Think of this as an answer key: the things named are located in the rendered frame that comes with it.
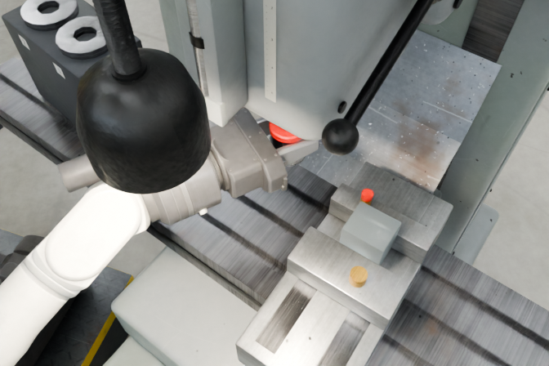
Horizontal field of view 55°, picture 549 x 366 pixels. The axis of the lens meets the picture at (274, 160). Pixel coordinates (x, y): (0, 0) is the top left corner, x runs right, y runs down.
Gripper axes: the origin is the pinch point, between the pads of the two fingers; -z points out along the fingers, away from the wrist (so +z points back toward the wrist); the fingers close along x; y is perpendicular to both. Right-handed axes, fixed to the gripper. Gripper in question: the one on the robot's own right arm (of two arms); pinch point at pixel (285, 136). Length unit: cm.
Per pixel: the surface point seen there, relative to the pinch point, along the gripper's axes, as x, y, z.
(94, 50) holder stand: 30.3, 2.4, 16.3
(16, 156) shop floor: 128, 119, 51
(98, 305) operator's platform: 30, 79, 36
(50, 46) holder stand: 36.2, 3.7, 21.9
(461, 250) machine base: 4, 99, -68
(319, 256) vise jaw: -11.9, 11.3, 1.3
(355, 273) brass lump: -16.7, 9.5, -0.9
